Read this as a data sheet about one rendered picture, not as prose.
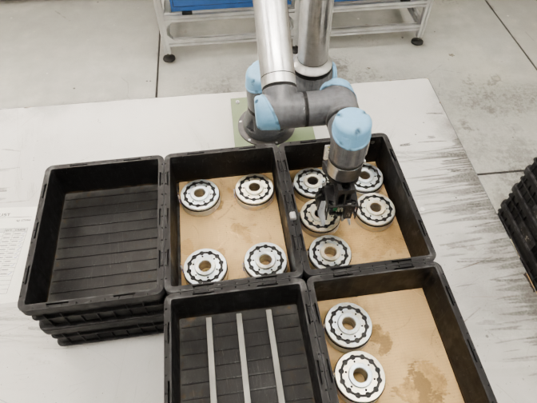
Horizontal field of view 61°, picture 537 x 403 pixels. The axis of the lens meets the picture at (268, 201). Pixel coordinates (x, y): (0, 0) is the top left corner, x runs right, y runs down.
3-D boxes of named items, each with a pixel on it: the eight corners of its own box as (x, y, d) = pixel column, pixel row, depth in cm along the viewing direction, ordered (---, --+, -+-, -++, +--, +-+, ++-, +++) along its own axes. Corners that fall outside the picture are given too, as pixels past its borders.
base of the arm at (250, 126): (244, 109, 153) (242, 86, 145) (288, 108, 153) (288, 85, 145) (243, 142, 145) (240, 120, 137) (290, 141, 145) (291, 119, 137)
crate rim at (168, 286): (165, 160, 120) (164, 153, 118) (276, 149, 122) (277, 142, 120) (165, 298, 96) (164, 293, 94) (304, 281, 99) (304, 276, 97)
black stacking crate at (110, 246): (63, 194, 125) (47, 167, 116) (171, 183, 128) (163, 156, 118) (40, 333, 102) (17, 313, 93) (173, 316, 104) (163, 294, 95)
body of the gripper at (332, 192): (324, 221, 105) (328, 189, 96) (319, 193, 111) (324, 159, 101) (356, 220, 106) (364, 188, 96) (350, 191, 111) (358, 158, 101)
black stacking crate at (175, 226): (172, 183, 128) (165, 156, 118) (276, 172, 130) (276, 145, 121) (174, 315, 104) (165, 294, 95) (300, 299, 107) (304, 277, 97)
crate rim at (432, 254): (277, 149, 122) (277, 142, 120) (384, 137, 125) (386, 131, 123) (304, 281, 99) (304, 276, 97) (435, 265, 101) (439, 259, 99)
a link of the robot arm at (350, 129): (368, 101, 89) (379, 131, 84) (359, 140, 98) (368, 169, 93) (329, 104, 89) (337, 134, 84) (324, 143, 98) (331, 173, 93)
